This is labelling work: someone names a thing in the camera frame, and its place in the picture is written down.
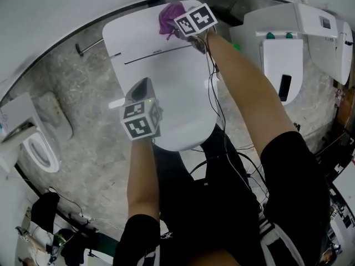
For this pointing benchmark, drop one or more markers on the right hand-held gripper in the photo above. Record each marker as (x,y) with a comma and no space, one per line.
(197,19)

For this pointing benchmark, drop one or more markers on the black cloth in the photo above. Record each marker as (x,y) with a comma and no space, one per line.
(44,212)

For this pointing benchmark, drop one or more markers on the white toilet with lid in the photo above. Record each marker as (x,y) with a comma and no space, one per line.
(172,93)

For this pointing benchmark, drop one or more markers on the white toilet with green caps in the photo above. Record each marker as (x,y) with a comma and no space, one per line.
(280,57)

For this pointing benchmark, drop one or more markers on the metal hammer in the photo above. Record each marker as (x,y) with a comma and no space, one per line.
(88,48)

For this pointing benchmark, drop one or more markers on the person's right forearm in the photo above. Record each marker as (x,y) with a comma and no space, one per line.
(244,87)

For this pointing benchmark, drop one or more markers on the person's left forearm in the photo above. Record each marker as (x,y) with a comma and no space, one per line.
(142,176)

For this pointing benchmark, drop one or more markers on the person's black shirt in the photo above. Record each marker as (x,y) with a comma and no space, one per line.
(216,217)

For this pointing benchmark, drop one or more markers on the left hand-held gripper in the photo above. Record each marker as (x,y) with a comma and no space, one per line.
(137,126)

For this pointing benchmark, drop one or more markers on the purple cleaning cloth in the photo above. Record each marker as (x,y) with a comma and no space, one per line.
(170,17)

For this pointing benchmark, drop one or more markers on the black phone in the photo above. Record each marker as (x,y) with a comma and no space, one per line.
(284,87)

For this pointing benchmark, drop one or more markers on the white toilet with open seat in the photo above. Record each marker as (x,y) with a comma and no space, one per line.
(25,126)

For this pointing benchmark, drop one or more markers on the white toilet with grey panel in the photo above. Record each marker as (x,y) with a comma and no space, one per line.
(332,54)

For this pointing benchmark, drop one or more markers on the green plastic object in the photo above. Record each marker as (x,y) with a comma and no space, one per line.
(235,46)

